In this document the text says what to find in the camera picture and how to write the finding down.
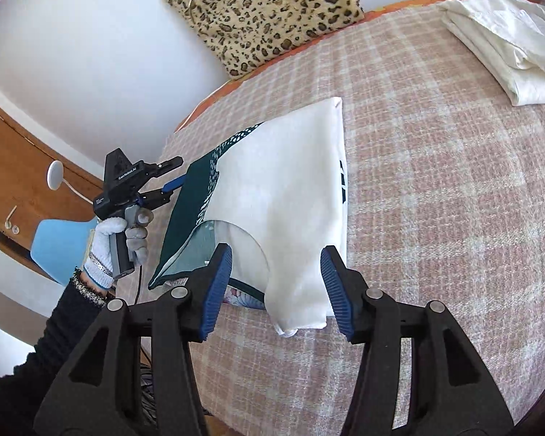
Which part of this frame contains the person's left hand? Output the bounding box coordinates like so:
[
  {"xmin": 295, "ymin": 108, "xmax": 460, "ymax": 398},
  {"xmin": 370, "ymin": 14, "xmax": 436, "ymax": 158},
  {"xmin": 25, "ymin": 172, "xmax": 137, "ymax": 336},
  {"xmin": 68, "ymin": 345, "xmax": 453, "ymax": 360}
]
[{"xmin": 82, "ymin": 217, "xmax": 150, "ymax": 289}]

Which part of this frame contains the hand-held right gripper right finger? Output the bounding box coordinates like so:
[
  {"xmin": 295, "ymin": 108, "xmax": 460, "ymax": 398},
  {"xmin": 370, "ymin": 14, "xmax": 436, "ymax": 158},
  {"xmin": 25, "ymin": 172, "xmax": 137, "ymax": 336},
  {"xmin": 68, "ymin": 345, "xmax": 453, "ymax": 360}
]
[{"xmin": 320, "ymin": 245, "xmax": 515, "ymax": 436}]

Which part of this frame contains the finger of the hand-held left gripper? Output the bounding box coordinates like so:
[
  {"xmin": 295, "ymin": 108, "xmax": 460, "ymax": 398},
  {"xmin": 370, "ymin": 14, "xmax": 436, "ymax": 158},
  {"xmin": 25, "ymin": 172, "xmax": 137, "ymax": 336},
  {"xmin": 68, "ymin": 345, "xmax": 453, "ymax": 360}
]
[
  {"xmin": 138, "ymin": 176, "xmax": 187, "ymax": 208},
  {"xmin": 143, "ymin": 156, "xmax": 184, "ymax": 178}
]

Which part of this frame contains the orange floral bed sheet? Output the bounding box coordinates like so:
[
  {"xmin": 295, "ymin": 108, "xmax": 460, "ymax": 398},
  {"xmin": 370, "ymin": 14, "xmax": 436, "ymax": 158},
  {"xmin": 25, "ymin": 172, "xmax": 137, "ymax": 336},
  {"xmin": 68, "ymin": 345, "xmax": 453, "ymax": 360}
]
[{"xmin": 173, "ymin": 0, "xmax": 491, "ymax": 132}]

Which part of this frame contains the white round lamp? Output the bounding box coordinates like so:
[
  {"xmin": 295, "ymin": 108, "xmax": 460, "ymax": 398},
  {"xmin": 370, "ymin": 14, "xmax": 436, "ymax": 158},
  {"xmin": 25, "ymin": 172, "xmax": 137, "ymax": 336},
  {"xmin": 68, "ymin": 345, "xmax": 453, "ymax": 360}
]
[{"xmin": 47, "ymin": 161, "xmax": 97, "ymax": 201}]

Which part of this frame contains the folded white garment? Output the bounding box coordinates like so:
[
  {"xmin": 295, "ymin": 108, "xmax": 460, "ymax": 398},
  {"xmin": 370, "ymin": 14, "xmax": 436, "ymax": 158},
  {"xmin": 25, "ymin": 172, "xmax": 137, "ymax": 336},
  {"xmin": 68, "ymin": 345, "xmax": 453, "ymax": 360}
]
[{"xmin": 436, "ymin": 0, "xmax": 545, "ymax": 107}]

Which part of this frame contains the person's left forearm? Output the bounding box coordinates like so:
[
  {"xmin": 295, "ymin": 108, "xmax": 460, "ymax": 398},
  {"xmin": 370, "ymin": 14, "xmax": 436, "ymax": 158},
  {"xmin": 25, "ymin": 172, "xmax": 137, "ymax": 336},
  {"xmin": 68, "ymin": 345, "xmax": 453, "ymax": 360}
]
[{"xmin": 0, "ymin": 267, "xmax": 114, "ymax": 423}]

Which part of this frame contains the wooden door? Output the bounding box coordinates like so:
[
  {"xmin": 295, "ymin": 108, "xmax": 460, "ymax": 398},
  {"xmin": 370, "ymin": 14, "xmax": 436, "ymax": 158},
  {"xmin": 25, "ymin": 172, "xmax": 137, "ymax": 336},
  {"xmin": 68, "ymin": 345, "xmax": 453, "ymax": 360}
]
[{"xmin": 0, "ymin": 95, "xmax": 105, "ymax": 248}]

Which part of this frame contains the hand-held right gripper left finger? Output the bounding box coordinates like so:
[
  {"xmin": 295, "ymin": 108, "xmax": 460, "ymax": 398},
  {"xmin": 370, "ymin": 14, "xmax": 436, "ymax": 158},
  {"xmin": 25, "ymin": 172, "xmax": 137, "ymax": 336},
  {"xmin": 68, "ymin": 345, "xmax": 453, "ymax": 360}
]
[{"xmin": 35, "ymin": 242, "xmax": 234, "ymax": 436}]

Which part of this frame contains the light blue chair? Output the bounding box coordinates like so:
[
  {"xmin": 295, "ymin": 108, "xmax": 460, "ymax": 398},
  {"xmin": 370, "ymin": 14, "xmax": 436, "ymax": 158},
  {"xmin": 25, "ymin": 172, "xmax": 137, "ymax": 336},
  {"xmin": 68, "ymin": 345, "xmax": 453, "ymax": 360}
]
[{"xmin": 31, "ymin": 218, "xmax": 99, "ymax": 282}]

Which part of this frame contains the pink plaid blanket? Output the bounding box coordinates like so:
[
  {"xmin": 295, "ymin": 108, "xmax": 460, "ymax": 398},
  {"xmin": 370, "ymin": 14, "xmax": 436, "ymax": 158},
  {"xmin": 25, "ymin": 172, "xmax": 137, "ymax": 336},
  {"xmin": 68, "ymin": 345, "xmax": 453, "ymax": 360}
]
[{"xmin": 118, "ymin": 0, "xmax": 545, "ymax": 436}]

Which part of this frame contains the white and green shirt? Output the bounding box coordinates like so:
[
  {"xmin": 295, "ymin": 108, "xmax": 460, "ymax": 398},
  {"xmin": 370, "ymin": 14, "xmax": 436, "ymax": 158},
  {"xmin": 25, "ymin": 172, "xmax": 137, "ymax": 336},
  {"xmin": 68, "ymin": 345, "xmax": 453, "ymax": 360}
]
[{"xmin": 148, "ymin": 97, "xmax": 350, "ymax": 339}]

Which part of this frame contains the metal door handle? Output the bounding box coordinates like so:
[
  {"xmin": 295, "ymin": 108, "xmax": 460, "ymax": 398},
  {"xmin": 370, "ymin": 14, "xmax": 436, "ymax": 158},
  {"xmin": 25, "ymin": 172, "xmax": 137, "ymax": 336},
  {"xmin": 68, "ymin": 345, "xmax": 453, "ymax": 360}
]
[{"xmin": 3, "ymin": 205, "xmax": 20, "ymax": 233}]

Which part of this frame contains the leopard print pillow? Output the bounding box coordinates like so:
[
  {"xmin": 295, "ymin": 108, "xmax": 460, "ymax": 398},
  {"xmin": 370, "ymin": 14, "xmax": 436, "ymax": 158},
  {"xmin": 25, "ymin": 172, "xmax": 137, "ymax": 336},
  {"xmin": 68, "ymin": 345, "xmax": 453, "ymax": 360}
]
[{"xmin": 160, "ymin": 0, "xmax": 366, "ymax": 79}]

